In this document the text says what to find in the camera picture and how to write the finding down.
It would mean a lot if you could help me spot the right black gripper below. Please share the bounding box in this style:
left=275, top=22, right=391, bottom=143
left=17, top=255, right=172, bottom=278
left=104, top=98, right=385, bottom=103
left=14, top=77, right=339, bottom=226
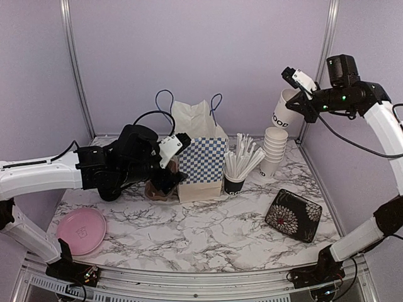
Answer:
left=285, top=86, right=355, bottom=123

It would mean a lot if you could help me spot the white paper cup GOOD print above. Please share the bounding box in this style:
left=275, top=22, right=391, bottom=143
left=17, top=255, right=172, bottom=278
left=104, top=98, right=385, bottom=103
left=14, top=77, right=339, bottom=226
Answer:
left=271, top=89, right=303, bottom=129

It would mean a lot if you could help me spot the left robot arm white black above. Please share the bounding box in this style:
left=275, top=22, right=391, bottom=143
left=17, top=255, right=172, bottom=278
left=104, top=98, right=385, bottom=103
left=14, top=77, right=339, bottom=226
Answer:
left=1, top=125, right=191, bottom=280

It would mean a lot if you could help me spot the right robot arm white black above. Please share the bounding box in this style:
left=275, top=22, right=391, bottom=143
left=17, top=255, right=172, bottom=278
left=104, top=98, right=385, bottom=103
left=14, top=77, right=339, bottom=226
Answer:
left=281, top=54, right=402, bottom=282

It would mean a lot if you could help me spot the blue checkered paper bag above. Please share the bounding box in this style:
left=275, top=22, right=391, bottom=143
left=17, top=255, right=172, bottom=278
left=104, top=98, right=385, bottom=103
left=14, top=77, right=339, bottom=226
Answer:
left=169, top=93, right=229, bottom=203

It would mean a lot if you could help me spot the brown cardboard cup carrier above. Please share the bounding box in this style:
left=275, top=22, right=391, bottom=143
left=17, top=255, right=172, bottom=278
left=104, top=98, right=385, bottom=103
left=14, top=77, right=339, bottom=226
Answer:
left=144, top=157, right=179, bottom=201

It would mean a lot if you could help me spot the stack of white paper cups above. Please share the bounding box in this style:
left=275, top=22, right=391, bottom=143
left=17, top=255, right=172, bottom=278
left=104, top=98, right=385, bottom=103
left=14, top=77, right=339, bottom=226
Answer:
left=259, top=127, right=288, bottom=179

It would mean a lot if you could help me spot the white wrapped straws bundle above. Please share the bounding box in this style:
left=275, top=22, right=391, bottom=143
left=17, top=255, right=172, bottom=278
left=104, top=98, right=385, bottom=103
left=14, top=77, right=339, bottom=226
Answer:
left=224, top=133, right=266, bottom=180

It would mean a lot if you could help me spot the black cup holding straws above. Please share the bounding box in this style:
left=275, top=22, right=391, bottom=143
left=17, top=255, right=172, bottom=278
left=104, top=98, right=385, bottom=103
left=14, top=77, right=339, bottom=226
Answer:
left=223, top=172, right=246, bottom=196

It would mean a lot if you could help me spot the black floral square dish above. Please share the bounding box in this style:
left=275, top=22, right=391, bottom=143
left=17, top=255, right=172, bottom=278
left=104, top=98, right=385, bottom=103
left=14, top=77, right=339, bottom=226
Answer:
left=264, top=189, right=322, bottom=243

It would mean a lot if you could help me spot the pink plastic plate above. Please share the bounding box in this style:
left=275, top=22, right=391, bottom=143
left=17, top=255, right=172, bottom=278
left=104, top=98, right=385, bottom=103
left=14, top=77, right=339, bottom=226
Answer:
left=56, top=208, right=106, bottom=256

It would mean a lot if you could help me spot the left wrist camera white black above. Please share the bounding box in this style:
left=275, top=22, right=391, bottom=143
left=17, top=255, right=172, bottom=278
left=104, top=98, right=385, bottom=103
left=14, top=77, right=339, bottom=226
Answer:
left=158, top=134, right=182, bottom=169

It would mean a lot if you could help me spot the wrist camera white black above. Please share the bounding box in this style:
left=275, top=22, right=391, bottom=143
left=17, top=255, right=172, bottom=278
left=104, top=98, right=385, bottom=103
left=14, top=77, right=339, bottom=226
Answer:
left=158, top=134, right=182, bottom=169
left=281, top=67, right=318, bottom=100

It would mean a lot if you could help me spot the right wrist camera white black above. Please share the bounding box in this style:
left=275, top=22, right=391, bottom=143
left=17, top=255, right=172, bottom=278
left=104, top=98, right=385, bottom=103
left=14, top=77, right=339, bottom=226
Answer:
left=281, top=67, right=318, bottom=100

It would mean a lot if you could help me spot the right aluminium frame post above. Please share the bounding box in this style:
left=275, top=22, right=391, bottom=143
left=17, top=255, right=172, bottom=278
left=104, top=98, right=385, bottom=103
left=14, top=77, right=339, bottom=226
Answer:
left=297, top=0, right=341, bottom=142

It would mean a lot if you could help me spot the aluminium frame post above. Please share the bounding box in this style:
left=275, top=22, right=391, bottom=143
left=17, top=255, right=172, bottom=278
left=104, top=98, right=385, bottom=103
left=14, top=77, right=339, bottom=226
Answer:
left=60, top=0, right=96, bottom=140
left=297, top=0, right=341, bottom=142

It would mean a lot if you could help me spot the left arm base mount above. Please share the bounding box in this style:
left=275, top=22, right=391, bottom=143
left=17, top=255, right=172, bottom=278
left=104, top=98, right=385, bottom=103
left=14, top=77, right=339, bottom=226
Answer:
left=45, top=238, right=100, bottom=288

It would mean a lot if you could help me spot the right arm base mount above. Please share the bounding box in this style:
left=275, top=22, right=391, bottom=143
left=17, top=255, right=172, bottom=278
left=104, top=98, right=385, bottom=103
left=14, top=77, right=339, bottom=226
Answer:
left=286, top=245, right=346, bottom=289

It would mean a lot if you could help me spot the aluminium front rail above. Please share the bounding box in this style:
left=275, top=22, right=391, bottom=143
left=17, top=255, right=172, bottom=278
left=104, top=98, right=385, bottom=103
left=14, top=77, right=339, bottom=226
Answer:
left=11, top=253, right=379, bottom=301

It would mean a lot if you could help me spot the left aluminium frame post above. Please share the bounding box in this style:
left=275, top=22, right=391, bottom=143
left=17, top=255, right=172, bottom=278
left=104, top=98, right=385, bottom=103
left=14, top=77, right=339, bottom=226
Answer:
left=60, top=0, right=96, bottom=140

